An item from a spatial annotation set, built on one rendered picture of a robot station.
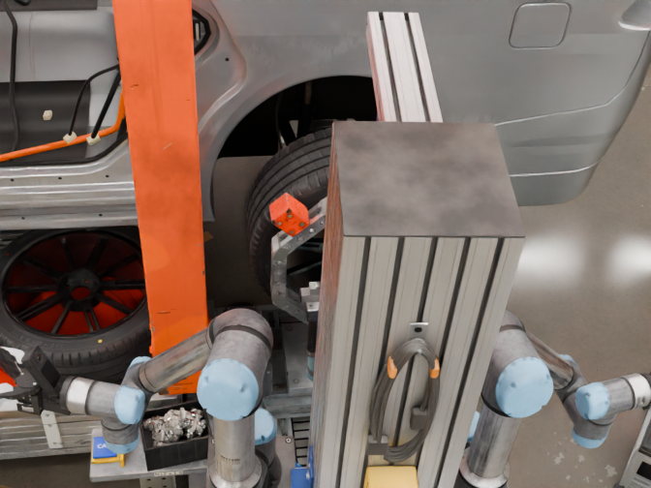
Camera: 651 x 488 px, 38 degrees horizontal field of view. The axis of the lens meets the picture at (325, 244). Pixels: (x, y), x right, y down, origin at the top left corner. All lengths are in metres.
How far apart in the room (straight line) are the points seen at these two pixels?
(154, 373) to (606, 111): 1.72
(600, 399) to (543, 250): 2.17
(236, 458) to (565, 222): 2.71
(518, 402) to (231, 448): 0.60
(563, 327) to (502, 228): 2.70
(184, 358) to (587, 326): 2.30
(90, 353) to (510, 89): 1.56
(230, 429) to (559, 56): 1.57
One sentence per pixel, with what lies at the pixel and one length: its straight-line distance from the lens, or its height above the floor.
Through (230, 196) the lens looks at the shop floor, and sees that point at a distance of 4.31.
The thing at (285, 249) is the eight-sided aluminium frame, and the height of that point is 0.98.
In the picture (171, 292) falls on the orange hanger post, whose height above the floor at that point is 0.99.
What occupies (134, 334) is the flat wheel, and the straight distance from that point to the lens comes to 3.12.
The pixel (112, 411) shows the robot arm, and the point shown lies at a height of 1.23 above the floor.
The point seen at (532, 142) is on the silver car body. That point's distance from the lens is 3.10.
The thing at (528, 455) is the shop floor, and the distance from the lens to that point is 3.55.
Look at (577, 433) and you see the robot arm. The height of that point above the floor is 1.10.
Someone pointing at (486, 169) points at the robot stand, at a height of 2.03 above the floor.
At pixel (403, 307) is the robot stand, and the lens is 1.35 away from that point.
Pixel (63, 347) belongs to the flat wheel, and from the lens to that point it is 3.12.
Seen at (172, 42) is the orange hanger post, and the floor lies 1.78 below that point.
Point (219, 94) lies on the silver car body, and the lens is 2.80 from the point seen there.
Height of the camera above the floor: 2.89
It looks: 45 degrees down
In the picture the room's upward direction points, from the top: 5 degrees clockwise
